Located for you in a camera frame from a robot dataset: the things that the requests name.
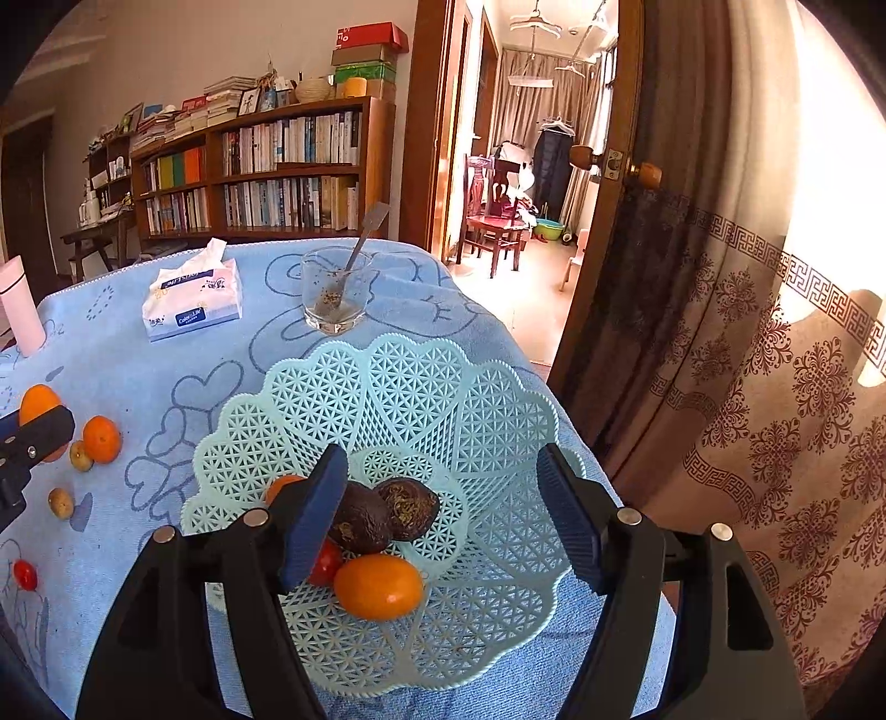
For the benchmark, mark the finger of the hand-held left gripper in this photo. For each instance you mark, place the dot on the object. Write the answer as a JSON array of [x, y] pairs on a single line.
[[38, 436]]

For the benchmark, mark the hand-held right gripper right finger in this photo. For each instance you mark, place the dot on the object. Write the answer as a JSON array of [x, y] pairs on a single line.
[[567, 512]]

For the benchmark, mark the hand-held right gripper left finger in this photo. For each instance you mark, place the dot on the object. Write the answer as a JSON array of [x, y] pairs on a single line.
[[315, 519]]

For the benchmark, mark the small mandarin orange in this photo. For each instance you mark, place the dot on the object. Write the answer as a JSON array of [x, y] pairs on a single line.
[[280, 488], [102, 439], [38, 403]]

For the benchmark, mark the dark brown wrinkled fruit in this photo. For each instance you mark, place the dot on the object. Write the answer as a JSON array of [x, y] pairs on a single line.
[[415, 509], [356, 523]]

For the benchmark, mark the large red tomato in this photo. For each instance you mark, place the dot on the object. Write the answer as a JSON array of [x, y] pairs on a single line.
[[329, 564]]

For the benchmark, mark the large orange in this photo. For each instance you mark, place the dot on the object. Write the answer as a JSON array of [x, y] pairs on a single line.
[[381, 588]]

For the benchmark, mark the light green lattice plastic basket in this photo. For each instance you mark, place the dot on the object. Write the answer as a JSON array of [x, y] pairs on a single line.
[[415, 388]]

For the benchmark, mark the brown kiwi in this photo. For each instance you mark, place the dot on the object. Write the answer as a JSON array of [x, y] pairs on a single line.
[[80, 457], [61, 503]]

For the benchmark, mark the pink thermos bottle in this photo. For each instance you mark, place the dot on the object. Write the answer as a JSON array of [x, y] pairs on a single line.
[[21, 311]]

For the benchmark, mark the small red tomato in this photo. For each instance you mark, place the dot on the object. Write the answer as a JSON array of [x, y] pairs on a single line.
[[25, 574]]

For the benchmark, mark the white and blue tissue pack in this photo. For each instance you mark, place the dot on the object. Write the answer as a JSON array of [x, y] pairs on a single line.
[[194, 298]]

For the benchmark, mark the wooden side table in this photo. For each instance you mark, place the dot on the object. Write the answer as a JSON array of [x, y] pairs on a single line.
[[97, 235]]

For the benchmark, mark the clear drinking glass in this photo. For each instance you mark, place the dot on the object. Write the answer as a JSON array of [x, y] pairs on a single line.
[[332, 304]]

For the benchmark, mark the patterned door curtain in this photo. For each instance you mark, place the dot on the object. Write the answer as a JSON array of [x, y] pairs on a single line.
[[761, 415]]

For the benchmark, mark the dark wooden door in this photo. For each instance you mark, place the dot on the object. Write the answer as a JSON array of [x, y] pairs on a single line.
[[24, 208]]

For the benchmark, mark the wooden door with knobs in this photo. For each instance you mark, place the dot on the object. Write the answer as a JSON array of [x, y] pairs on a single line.
[[595, 277]]

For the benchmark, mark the white plastic stool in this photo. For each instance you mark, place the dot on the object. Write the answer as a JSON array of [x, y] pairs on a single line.
[[574, 259]]

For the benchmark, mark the small wooden shelf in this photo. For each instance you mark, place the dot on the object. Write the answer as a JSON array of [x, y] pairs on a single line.
[[111, 173]]

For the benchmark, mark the green basin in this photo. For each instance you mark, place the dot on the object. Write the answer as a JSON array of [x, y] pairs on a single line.
[[547, 230]]

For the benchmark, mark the red wooden chair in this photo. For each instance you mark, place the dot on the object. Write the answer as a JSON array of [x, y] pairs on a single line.
[[495, 228]]

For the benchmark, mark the metal spoon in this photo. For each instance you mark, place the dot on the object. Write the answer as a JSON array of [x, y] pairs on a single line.
[[370, 225]]

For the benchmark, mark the dark hanging coat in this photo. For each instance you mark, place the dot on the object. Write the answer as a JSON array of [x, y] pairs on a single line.
[[554, 173]]

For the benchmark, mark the wooden bookshelf with books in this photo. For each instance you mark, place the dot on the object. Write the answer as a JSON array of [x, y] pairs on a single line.
[[277, 173]]

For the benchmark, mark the stack of books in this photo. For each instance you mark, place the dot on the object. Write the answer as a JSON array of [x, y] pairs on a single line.
[[187, 114]]

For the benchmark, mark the beige curtain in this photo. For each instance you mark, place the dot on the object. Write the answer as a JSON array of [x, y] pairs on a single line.
[[533, 111]]

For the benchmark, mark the woven bowl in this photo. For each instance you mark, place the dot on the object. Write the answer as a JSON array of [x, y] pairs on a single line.
[[313, 91]]

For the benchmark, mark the yellow cylinder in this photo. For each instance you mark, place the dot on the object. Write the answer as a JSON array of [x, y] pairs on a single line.
[[355, 87]]

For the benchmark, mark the stack of cardboard boxes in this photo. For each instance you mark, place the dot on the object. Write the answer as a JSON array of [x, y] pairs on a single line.
[[363, 69]]

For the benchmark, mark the red box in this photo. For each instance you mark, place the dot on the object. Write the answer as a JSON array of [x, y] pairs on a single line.
[[370, 36]]

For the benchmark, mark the clothes hangers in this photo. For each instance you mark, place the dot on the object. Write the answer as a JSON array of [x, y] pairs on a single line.
[[554, 21]]

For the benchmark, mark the picture frame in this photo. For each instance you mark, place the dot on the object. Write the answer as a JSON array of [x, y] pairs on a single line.
[[249, 102]]

